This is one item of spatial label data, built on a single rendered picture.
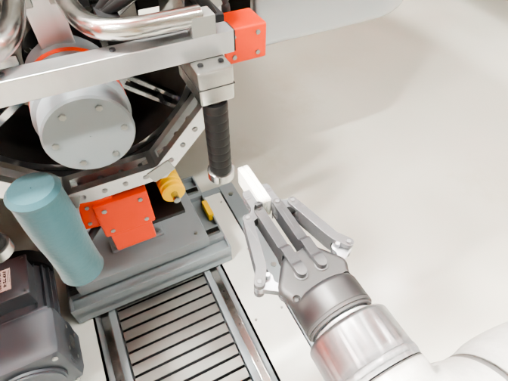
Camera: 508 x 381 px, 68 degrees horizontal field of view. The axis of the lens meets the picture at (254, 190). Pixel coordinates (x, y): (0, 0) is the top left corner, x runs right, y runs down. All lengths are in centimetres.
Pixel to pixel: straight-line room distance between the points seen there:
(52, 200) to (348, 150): 141
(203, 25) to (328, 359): 39
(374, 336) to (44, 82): 43
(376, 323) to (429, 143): 169
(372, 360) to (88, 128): 46
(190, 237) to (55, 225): 56
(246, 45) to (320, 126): 123
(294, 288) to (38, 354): 65
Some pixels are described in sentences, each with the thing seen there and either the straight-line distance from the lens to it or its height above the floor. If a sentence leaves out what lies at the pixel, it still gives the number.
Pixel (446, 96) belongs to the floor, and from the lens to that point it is 239.
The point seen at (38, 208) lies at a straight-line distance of 70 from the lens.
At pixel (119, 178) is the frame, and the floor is 62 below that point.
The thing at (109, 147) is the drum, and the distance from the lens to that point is 61.
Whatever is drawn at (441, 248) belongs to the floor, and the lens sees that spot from 160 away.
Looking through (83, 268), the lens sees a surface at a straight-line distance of 84.
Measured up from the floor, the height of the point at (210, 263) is 12.
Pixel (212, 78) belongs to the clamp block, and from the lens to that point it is 50.
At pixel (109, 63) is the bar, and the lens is 49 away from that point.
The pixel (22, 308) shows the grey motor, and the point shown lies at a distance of 105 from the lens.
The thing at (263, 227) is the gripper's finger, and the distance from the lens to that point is 46.
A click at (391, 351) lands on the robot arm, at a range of 37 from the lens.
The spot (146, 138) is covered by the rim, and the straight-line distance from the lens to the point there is 91.
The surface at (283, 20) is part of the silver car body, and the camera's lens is 99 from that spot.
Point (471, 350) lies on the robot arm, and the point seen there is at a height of 83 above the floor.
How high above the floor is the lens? 120
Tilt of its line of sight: 48 degrees down
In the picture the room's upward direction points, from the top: straight up
